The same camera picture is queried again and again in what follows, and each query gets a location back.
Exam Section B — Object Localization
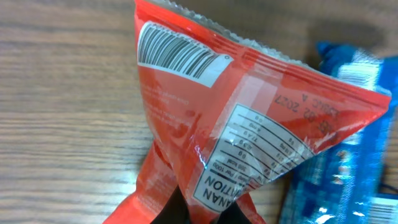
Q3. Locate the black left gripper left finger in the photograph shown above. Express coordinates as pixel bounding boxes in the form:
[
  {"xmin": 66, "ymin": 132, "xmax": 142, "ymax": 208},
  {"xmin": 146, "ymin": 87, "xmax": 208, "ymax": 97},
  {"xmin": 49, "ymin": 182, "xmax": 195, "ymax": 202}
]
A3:
[{"xmin": 151, "ymin": 186, "xmax": 190, "ymax": 224}]

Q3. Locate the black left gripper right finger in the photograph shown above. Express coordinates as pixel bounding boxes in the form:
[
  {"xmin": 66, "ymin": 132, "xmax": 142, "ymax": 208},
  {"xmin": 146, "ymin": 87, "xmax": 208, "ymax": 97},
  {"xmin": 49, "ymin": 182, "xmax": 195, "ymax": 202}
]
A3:
[{"xmin": 216, "ymin": 202, "xmax": 251, "ymax": 224}]

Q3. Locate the red snack bag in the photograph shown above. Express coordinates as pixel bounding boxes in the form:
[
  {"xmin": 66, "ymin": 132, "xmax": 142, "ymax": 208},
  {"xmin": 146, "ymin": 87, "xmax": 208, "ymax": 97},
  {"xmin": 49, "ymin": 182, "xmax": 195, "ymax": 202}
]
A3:
[{"xmin": 107, "ymin": 1, "xmax": 391, "ymax": 223}]

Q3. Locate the blue cookie pack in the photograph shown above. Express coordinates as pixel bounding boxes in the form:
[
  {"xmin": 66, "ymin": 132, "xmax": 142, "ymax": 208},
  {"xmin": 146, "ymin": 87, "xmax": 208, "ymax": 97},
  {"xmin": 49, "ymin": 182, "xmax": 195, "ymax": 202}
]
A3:
[{"xmin": 279, "ymin": 41, "xmax": 397, "ymax": 224}]

